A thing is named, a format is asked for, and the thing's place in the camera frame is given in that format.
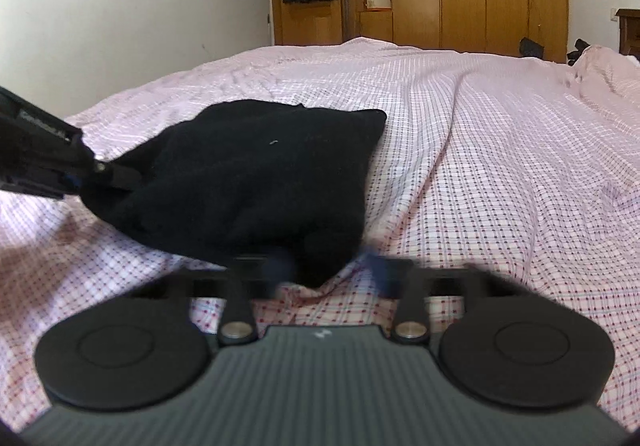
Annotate dark wooden headboard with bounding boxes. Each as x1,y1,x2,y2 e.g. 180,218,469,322
616,8,640,59

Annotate black garment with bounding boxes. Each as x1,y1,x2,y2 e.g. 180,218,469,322
80,100,386,288

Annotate pink checked bed sheet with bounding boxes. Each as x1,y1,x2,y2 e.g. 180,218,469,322
1,38,639,431

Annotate small black handbag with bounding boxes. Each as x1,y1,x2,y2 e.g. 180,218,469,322
518,37,544,60

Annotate black item at bedside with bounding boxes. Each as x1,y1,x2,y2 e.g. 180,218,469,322
566,38,590,66

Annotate pink crumpled blanket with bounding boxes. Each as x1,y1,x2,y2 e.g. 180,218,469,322
573,45,639,103

